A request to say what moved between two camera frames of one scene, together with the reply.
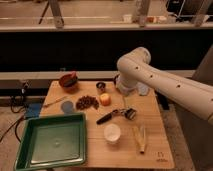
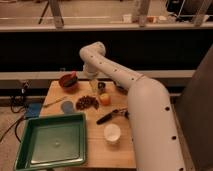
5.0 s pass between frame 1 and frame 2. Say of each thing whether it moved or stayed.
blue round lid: stayed
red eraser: stayed
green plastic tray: stayed
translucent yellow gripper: moved
